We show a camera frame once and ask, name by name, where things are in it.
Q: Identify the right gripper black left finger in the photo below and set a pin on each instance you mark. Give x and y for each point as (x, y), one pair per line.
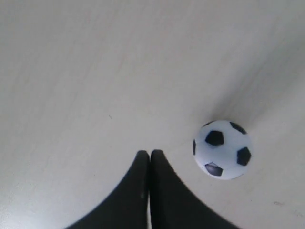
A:
(126, 206)

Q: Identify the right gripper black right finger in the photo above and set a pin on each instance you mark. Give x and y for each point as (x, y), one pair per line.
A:
(173, 205)

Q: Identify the black and white soccer ball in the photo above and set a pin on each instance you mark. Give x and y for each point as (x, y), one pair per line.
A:
(222, 149)

